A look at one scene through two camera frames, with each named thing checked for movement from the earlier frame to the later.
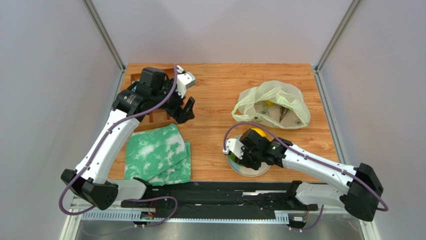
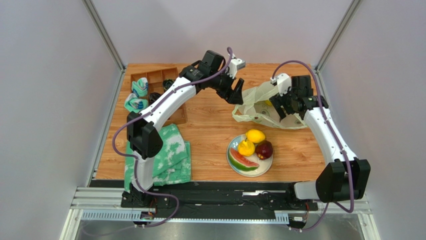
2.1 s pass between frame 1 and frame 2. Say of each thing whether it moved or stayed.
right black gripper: moved
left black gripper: moved
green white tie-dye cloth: stayed
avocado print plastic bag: stayed
